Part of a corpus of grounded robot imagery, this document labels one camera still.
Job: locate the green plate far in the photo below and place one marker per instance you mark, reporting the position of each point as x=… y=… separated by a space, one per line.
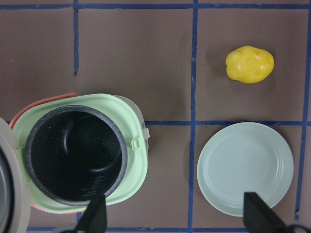
x=244 y=157

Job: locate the brown paper table mat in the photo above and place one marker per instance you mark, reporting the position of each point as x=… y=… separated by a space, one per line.
x=168 y=57

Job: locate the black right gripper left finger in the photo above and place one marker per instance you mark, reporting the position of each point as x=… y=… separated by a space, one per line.
x=94 y=219

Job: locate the yellow toy potato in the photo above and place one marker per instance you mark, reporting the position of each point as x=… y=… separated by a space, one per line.
x=249 y=65

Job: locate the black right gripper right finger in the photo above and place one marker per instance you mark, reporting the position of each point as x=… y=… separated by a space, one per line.
x=259 y=218

